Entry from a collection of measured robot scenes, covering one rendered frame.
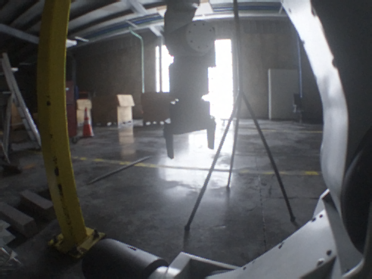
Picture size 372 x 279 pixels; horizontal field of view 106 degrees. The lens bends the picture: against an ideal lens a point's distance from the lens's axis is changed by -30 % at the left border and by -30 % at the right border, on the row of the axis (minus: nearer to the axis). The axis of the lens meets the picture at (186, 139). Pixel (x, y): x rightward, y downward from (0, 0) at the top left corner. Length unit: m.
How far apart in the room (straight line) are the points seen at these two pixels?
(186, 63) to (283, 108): 8.17
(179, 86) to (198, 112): 0.07
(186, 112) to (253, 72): 8.76
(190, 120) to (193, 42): 0.16
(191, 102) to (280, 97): 8.11
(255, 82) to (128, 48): 6.68
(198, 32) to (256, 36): 9.19
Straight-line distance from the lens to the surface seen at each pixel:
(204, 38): 0.40
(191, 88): 0.40
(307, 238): 0.28
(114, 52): 11.71
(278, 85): 8.51
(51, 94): 0.88
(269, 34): 9.67
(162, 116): 6.33
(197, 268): 0.46
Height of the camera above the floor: 0.65
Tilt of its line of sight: 10 degrees down
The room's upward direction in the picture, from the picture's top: 1 degrees counter-clockwise
